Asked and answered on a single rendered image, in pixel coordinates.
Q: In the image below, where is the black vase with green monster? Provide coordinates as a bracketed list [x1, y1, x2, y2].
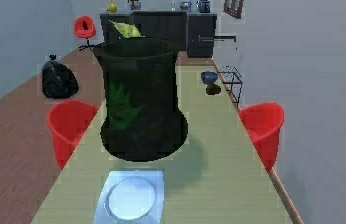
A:
[92, 37, 189, 163]

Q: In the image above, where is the yellow vase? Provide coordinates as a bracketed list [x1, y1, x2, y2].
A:
[106, 0, 119, 14]

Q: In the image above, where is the blue bowl on dark stand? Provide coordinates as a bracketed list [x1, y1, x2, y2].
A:
[200, 71, 222, 96]

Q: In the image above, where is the black kitchen cabinet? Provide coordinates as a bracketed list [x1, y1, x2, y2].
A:
[99, 10, 218, 59]

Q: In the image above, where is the red bucket chair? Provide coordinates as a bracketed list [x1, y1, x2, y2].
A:
[46, 100, 100, 170]
[238, 102, 285, 173]

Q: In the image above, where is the green leafy plant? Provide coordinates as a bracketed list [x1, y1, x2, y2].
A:
[109, 19, 143, 39]

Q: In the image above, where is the pale blue square plate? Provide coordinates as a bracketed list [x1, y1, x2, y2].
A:
[92, 170, 165, 224]

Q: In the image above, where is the grey pot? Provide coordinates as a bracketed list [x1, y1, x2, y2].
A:
[179, 0, 193, 12]

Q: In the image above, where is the dark blue kettle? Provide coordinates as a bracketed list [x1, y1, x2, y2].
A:
[197, 0, 212, 14]

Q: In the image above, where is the red and dark small object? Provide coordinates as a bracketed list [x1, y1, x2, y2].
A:
[127, 0, 143, 11]

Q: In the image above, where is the black garbage bag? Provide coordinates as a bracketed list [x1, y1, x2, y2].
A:
[41, 54, 80, 100]

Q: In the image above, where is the red swivel chair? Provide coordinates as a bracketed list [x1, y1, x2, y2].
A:
[73, 15, 97, 52]

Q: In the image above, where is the black wire basket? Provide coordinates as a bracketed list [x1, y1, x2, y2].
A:
[218, 65, 244, 107]

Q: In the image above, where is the black wall bar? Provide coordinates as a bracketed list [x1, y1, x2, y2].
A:
[198, 34, 238, 43]

